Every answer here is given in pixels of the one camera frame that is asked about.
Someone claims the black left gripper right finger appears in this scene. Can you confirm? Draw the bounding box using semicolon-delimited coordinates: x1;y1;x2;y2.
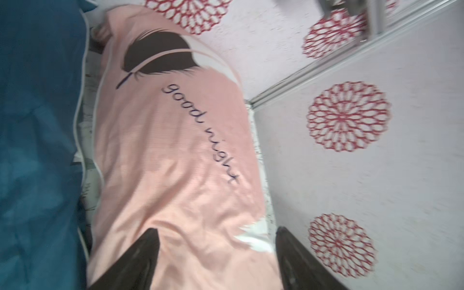
275;227;348;290

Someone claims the blue cartoon pillowcase pillow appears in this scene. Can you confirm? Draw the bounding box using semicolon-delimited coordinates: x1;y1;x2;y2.
1;1;96;290

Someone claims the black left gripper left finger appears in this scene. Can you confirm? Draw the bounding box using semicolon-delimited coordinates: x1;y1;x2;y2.
88;228;160;290

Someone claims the pink good night pillow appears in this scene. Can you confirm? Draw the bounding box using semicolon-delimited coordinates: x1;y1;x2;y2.
87;5;283;290

